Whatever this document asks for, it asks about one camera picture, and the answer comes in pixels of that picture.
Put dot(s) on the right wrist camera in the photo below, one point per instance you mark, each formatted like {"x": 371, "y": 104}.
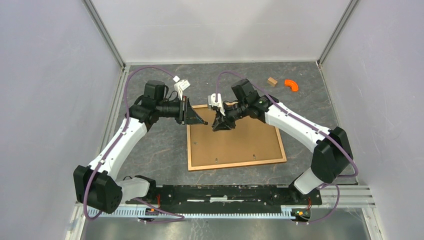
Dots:
{"x": 215, "y": 102}

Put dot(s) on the wooden picture frame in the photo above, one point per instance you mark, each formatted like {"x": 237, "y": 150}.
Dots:
{"x": 251, "y": 143}

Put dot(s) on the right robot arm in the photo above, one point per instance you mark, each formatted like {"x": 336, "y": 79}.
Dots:
{"x": 330, "y": 148}

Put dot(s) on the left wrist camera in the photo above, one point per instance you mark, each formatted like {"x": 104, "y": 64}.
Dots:
{"x": 180, "y": 85}

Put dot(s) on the small wooden block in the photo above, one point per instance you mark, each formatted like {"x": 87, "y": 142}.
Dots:
{"x": 272, "y": 82}

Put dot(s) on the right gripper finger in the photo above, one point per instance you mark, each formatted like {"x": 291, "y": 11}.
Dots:
{"x": 227, "y": 123}
{"x": 219, "y": 124}

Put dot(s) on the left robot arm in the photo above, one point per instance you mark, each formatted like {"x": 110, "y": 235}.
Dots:
{"x": 96, "y": 185}

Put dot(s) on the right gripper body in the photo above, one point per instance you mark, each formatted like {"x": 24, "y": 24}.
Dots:
{"x": 236, "y": 111}

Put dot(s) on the orange curved plastic piece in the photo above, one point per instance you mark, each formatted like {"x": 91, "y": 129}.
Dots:
{"x": 292, "y": 85}

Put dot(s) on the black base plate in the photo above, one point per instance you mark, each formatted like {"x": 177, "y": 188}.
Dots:
{"x": 229, "y": 199}

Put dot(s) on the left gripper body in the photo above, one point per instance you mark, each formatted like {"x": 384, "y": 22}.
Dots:
{"x": 177, "y": 110}

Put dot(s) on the aluminium rail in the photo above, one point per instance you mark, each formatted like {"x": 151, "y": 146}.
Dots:
{"x": 343, "y": 196}

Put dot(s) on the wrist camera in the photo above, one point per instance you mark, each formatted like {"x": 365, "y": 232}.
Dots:
{"x": 215, "y": 102}
{"x": 180, "y": 85}

